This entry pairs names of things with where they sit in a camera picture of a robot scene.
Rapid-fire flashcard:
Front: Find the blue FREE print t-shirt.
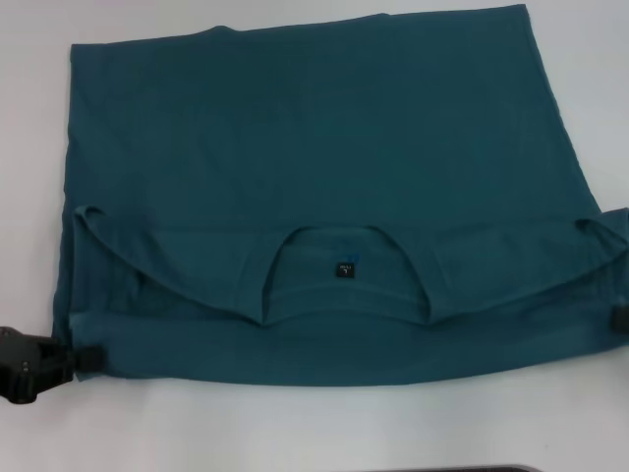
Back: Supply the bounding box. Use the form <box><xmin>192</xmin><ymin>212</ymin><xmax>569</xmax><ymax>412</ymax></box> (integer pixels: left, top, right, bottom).
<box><xmin>51</xmin><ymin>3</ymin><xmax>629</xmax><ymax>385</ymax></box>

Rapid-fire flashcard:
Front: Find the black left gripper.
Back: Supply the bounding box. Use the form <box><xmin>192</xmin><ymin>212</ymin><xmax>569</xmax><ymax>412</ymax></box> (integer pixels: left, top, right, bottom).
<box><xmin>0</xmin><ymin>324</ymin><xmax>106</xmax><ymax>406</ymax></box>

